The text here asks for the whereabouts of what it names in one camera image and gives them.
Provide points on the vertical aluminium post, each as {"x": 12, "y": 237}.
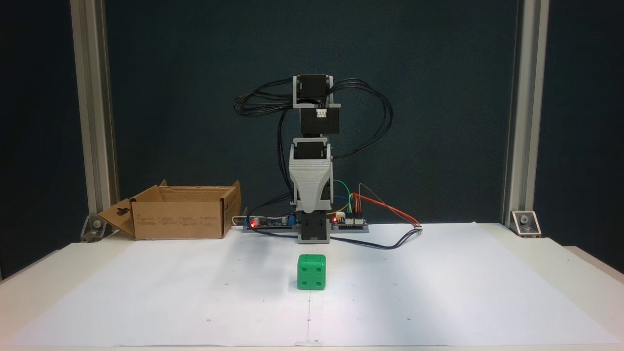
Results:
{"x": 526, "y": 97}
{"x": 95, "y": 97}

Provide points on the grey black Koch robot arm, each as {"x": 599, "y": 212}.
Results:
{"x": 319, "y": 122}

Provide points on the brown cardboard box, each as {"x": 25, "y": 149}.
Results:
{"x": 175, "y": 224}

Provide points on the blue circuit board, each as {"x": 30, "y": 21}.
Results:
{"x": 273, "y": 223}

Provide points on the aluminium corner bracket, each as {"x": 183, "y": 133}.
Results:
{"x": 93, "y": 228}
{"x": 525, "y": 224}

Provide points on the green dice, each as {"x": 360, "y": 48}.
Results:
{"x": 312, "y": 273}

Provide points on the translucent grey gripper finger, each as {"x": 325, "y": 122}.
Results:
{"x": 312, "y": 185}

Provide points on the large white paper sheet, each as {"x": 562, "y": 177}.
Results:
{"x": 146, "y": 292}

